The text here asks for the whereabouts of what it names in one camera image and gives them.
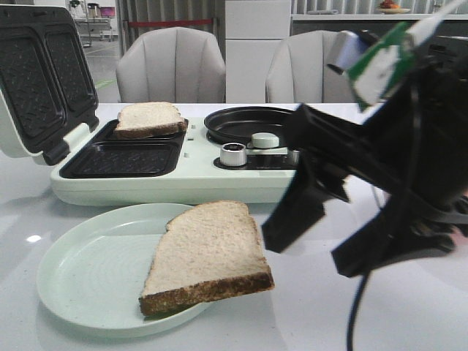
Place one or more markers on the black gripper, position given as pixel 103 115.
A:
pixel 417 145

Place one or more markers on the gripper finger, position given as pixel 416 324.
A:
pixel 384 240
pixel 330 149

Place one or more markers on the bread slice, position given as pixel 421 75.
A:
pixel 149 119
pixel 210 252

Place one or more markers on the mint green breakfast maker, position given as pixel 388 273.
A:
pixel 178 168

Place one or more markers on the right silver control knob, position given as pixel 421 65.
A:
pixel 293 157

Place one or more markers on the silver control knob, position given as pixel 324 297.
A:
pixel 293 157
pixel 233 155

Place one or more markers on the right grey upholstered chair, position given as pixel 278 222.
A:
pixel 299 71

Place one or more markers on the grey upholstered chair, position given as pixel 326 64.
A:
pixel 299 71
pixel 177 64

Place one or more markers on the black round frying pan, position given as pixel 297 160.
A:
pixel 238 124

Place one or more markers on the left silver control knob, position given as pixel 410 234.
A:
pixel 233 155

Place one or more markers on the dark grey counter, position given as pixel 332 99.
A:
pixel 453 26

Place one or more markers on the fruit plate on counter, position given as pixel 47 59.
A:
pixel 390 7

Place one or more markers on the white cabinet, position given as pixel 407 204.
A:
pixel 253 30

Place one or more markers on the left grey upholstered chair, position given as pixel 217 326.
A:
pixel 177 64

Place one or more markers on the mint green round plate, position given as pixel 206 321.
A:
pixel 93 275

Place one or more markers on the green white camera board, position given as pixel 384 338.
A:
pixel 373 68

